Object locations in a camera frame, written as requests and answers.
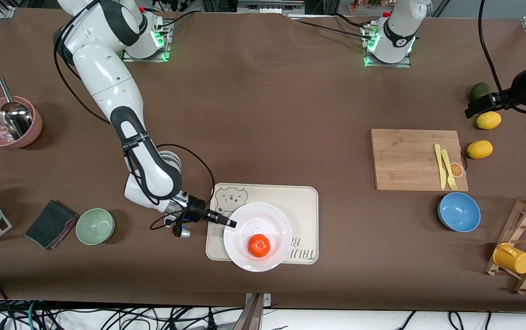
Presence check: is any white round plate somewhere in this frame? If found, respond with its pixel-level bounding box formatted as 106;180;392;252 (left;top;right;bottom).
223;202;292;273

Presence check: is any orange mandarin fruit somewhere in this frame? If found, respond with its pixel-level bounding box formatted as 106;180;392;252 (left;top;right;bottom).
247;234;271;258

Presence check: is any dark green avocado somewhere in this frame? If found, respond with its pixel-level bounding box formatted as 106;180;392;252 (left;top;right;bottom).
469;82;492;102

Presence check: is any yellow lemon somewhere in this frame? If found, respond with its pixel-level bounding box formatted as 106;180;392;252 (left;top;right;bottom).
476;111;502;130
466;140;493;160

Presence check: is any yellow plastic fork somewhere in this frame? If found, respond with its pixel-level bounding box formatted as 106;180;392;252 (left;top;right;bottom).
441;148;458;191

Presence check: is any yellow plastic knife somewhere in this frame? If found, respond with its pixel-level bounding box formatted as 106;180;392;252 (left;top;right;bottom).
434;143;447;190

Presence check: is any cream tray with bear print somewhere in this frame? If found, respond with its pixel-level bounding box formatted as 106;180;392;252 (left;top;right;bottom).
205;184;319;265

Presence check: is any bamboo cutting board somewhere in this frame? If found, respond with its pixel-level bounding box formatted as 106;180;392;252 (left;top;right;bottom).
371;129;469;192

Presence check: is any blue bowl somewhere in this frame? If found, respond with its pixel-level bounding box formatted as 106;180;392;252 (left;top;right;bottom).
438;192;482;233

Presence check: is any light green bowl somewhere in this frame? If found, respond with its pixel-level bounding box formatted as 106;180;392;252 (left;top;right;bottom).
76;208;116;246

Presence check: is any wooden peg rack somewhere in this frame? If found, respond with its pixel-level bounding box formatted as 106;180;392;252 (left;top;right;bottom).
485;194;526;295

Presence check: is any dark grey folded cloth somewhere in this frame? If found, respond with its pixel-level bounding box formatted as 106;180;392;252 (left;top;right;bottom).
25;199;79;251

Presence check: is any yellow mug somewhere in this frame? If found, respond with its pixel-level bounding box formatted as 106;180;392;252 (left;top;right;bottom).
493;243;526;275

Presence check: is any metal scoop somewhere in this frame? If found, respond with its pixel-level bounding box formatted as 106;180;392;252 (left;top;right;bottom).
0;78;33;140

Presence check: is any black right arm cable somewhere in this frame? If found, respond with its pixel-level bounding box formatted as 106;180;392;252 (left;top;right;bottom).
54;27;215;230

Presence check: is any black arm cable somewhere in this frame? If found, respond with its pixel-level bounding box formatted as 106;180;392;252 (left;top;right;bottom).
54;27;215;230
477;0;526;114

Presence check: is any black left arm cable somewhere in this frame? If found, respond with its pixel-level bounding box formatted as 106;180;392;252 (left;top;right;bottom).
477;0;526;114

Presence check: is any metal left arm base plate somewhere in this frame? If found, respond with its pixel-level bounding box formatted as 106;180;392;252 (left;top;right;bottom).
362;25;412;68

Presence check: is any metal table clamp bracket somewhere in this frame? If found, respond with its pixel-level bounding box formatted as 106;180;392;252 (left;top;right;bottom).
233;292;273;330

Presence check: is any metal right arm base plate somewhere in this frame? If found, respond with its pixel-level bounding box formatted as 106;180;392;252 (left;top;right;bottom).
122;21;173;63

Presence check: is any black table cable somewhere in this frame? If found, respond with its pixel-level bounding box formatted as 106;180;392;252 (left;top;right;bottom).
288;13;371;39

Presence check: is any teal floor cable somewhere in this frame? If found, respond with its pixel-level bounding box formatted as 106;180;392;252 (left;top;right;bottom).
27;300;39;330

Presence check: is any aluminium frame profile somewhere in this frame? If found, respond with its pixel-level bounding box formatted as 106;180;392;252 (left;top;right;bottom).
238;0;305;15

